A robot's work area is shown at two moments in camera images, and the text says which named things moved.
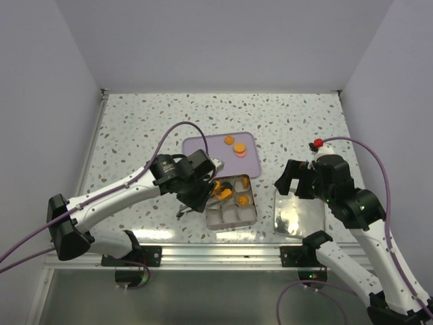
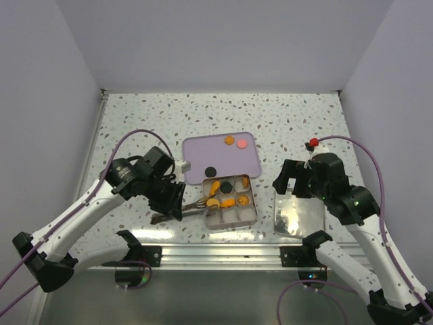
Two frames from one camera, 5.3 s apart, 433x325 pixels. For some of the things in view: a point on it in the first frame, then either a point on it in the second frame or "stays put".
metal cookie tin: (231, 203) stays put
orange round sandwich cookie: (239, 147) -> (213, 201)
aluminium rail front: (192, 255) stays put
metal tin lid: (295, 217) stays put
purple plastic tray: (237, 151) stays put
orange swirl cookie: (243, 200) stays put
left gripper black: (199, 203) -> (172, 206)
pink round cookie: (241, 155) -> (241, 143)
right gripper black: (293, 168) stays put
